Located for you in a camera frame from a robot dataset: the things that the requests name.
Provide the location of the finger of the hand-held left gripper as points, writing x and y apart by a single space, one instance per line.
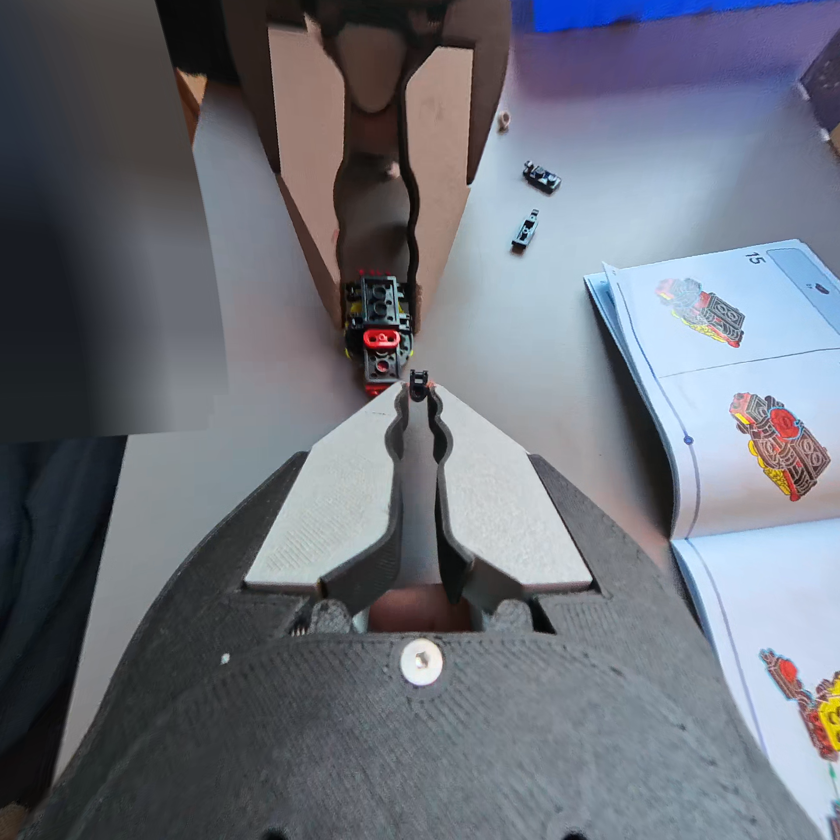
439 131
305 118

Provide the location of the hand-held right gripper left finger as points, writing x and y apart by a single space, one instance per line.
334 512

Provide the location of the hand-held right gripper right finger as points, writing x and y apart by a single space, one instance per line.
505 518

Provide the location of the small black lego clip piece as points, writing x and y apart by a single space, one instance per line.
418 380

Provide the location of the black yellow red lego model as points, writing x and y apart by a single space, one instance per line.
380 354

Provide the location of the lego instruction booklet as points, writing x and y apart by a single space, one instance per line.
722 367

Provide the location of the blue cloth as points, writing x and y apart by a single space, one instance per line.
623 13

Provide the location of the person's leg in dark pants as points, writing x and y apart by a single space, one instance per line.
46 590

